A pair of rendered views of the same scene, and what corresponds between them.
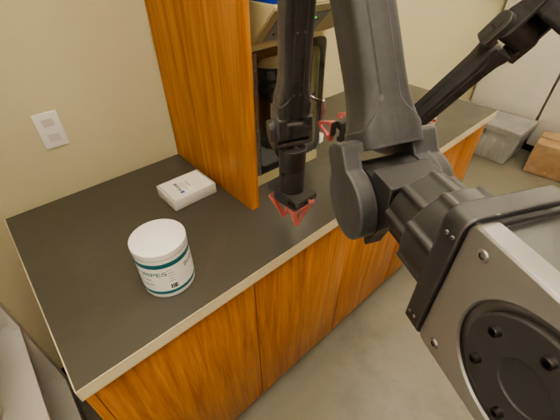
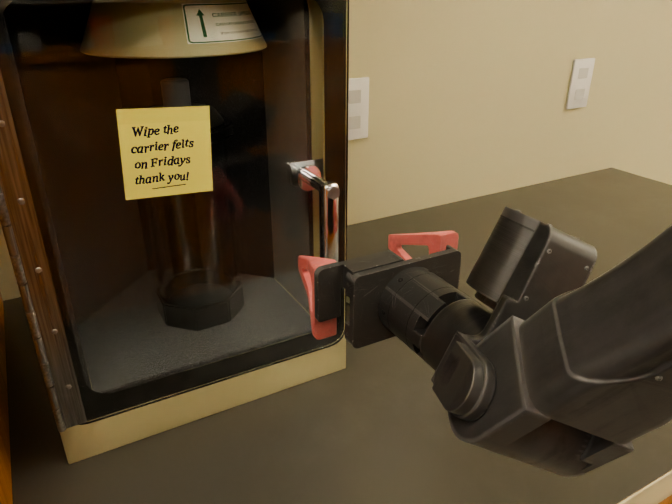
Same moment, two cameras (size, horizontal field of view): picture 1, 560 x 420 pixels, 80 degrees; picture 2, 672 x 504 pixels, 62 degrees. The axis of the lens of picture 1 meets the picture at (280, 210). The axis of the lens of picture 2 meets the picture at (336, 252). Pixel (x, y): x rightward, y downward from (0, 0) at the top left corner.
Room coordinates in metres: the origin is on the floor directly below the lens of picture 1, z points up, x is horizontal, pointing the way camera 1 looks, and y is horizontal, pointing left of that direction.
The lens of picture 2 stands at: (0.62, -0.26, 1.37)
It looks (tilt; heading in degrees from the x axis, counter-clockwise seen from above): 25 degrees down; 13
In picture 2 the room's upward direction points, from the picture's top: straight up
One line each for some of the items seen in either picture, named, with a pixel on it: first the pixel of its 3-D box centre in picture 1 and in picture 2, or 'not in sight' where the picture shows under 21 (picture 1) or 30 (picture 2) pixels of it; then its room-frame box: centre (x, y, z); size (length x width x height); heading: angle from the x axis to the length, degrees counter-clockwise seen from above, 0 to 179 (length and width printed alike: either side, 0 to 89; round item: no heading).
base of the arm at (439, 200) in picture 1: (450, 235); not in sight; (0.19, -0.14, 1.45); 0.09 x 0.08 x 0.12; 106
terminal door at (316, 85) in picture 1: (290, 108); (202, 204); (1.06, -0.03, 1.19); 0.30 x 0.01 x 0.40; 132
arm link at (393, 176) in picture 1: (390, 200); not in sight; (0.27, -0.11, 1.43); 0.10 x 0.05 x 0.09; 16
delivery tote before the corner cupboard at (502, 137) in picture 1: (488, 132); not in sight; (2.94, -1.99, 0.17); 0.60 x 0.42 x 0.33; 40
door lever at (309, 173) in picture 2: (318, 110); (321, 218); (1.11, -0.13, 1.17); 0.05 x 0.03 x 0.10; 42
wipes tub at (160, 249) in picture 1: (163, 257); not in sight; (0.57, 0.29, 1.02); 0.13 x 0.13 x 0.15
